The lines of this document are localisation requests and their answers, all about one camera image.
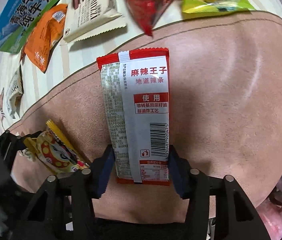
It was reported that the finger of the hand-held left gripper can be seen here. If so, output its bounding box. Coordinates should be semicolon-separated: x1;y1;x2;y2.
0;129;45;171

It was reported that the red white spicy strip packet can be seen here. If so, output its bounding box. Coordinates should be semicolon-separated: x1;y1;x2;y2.
96;47;171;187

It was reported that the yellow panda snack packet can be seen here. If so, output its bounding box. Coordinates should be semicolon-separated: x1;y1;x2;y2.
23;119;91;176

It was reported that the blue green milk carton box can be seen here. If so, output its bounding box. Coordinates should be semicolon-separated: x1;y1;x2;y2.
0;0;81;54

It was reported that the cream biscuit packet brown print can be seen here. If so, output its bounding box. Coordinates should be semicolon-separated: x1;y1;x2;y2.
63;0;128;43

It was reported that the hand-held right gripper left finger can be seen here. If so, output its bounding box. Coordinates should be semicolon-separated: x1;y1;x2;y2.
11;144;117;240

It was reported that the orange snack packet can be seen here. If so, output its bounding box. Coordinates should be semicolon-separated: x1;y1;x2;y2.
23;4;68;73

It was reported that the cream striped blanket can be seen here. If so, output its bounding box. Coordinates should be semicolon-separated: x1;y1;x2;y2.
0;0;256;132

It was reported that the brown leather mat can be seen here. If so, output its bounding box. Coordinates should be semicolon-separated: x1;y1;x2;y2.
6;10;282;221

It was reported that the red snack packet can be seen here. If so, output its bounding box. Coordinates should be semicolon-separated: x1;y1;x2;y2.
123;0;179;37

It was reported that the small white snack packet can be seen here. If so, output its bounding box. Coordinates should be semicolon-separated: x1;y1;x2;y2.
5;64;24;119

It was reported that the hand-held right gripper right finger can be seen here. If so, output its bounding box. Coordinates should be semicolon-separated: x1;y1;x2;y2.
168;144;271;240

